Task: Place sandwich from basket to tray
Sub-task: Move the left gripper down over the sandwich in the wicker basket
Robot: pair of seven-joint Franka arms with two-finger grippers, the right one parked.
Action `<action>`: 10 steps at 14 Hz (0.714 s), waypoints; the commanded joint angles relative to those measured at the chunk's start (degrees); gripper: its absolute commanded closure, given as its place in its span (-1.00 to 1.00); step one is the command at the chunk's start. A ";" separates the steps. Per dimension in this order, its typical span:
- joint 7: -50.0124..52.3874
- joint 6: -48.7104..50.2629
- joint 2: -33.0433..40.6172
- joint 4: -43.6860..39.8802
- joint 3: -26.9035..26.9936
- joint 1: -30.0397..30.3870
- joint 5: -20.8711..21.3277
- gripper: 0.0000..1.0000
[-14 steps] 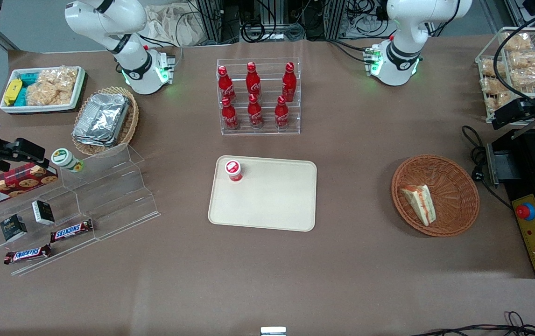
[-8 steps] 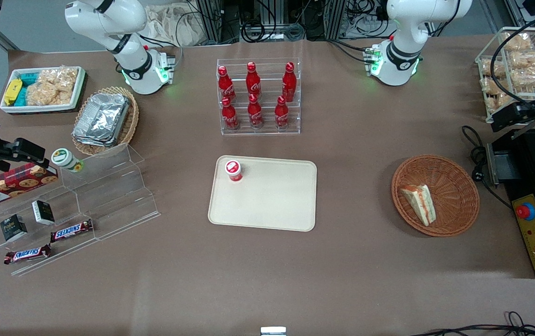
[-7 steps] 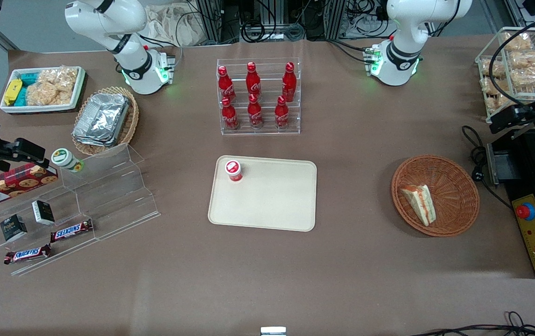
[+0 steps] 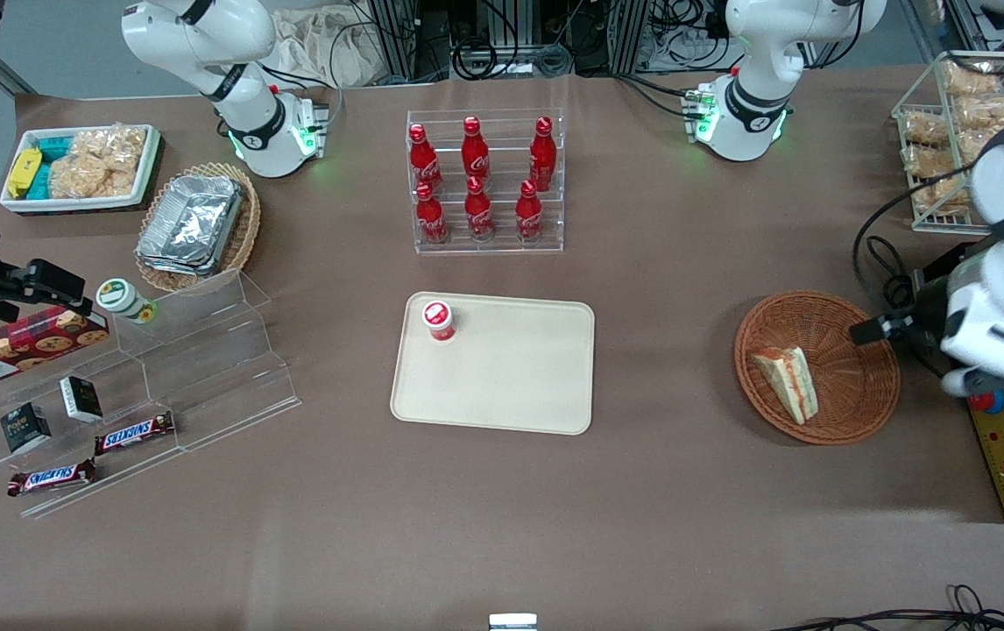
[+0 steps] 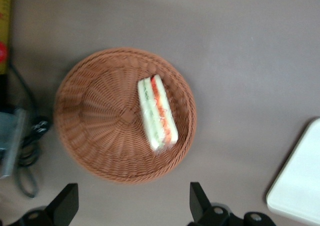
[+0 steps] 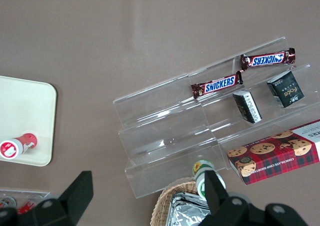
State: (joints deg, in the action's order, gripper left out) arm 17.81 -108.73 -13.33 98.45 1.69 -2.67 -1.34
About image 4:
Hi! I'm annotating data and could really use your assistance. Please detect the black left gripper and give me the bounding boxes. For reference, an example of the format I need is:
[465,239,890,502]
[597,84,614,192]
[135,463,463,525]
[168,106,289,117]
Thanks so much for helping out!
[850,279,951,362]

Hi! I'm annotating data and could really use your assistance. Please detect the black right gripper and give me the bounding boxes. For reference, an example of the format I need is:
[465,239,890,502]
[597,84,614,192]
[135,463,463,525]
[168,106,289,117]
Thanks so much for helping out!
[0,209,88,323]

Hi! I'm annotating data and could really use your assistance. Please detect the black floor cables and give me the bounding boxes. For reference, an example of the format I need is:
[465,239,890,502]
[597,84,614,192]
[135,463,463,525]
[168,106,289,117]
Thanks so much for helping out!
[769,585,1004,631]

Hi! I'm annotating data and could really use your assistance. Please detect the white wire basket rack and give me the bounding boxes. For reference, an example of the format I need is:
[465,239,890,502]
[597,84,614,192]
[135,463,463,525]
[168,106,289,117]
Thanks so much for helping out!
[892,51,1004,236]

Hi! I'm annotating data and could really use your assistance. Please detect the aluminium frame rack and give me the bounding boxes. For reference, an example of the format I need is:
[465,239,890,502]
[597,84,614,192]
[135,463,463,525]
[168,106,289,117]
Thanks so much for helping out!
[369,0,654,82]

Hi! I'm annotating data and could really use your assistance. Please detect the yellow snack packet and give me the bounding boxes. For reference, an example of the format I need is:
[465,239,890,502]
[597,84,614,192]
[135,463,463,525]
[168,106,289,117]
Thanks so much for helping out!
[9,148,44,199]

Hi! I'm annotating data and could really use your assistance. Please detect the triangular sandwich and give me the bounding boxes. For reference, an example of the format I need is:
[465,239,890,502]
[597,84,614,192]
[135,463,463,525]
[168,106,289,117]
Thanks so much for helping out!
[751,346,819,426]

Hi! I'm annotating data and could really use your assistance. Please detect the small black white carton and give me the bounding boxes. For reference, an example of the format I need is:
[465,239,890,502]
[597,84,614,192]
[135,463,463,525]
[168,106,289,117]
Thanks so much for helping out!
[60,376,104,424]

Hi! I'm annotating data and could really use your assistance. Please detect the red tartan cookie box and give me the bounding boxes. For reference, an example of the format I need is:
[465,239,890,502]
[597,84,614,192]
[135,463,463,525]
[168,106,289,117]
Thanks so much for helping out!
[0,305,110,392]

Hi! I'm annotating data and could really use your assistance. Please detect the teal snack packet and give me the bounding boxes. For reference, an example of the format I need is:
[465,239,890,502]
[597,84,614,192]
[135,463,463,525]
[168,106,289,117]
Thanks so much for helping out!
[27,131,75,200]

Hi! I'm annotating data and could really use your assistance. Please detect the clear bag of crackers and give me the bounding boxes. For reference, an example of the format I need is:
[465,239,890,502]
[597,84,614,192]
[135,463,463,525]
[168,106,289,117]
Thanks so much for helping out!
[49,125,149,200]

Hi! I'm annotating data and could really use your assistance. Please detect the round brown wicker basket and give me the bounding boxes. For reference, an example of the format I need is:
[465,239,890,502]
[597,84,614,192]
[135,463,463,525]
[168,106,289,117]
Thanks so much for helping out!
[734,290,901,446]

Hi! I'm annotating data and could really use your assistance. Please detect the clear bag of pastry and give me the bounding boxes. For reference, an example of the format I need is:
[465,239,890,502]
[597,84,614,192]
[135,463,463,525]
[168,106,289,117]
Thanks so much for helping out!
[902,145,976,179]
[958,127,1004,164]
[914,175,980,216]
[903,111,951,146]
[943,60,1000,96]
[958,95,1004,132]

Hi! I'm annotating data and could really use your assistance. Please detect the green-lidded yogurt cup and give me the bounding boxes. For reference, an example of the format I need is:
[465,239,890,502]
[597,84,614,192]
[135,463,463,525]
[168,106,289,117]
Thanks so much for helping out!
[96,279,158,325]

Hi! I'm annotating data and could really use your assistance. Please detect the clear acrylic stepped stand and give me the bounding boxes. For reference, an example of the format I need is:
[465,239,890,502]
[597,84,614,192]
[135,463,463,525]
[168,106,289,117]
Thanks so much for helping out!
[0,267,302,520]

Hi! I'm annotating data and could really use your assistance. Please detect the white rectangular snack bin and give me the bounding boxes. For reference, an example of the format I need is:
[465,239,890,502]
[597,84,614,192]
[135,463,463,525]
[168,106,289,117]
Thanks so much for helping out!
[0,124,162,215]

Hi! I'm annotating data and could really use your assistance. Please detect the red-lidded small cup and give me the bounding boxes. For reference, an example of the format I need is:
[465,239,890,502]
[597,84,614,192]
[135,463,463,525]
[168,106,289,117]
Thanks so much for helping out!
[421,300,456,344]

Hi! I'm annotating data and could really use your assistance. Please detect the clear acrylic bottle rack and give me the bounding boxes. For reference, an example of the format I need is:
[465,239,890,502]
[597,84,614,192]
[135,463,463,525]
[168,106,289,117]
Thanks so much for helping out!
[406,109,566,256]

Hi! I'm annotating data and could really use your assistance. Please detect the brown Snickers bar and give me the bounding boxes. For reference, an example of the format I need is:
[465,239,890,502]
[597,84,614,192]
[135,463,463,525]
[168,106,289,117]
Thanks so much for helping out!
[95,412,176,456]
[7,458,97,498]

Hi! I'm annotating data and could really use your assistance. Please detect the red cola bottle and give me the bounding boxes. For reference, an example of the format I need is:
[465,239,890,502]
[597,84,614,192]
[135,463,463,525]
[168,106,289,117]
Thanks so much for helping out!
[529,117,556,192]
[515,180,544,243]
[462,116,491,181]
[415,181,449,245]
[464,176,495,242]
[408,124,443,194]

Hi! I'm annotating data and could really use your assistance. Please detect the black appliance power cable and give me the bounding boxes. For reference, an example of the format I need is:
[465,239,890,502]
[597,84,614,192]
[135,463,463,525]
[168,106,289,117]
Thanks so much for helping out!
[866,235,916,309]

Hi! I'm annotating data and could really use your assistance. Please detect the beige plastic serving tray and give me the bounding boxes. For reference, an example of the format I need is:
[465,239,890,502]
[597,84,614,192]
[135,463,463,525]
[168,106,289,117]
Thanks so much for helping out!
[390,292,597,436]

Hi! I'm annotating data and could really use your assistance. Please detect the stacked aluminium foil containers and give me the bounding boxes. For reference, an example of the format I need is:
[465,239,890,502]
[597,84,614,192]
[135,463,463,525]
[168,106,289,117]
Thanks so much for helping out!
[136,174,245,278]

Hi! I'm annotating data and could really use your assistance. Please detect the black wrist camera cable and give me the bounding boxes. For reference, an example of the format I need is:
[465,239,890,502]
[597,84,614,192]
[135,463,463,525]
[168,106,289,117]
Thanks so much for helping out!
[852,165,986,290]

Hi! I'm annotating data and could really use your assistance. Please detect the oval light wicker basket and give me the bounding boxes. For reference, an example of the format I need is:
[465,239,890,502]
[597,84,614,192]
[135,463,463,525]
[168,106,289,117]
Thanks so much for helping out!
[135,162,261,294]

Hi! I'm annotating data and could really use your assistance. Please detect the beige cloth bag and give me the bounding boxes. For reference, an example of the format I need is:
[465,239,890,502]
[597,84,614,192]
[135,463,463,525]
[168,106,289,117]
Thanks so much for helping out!
[267,7,399,89]

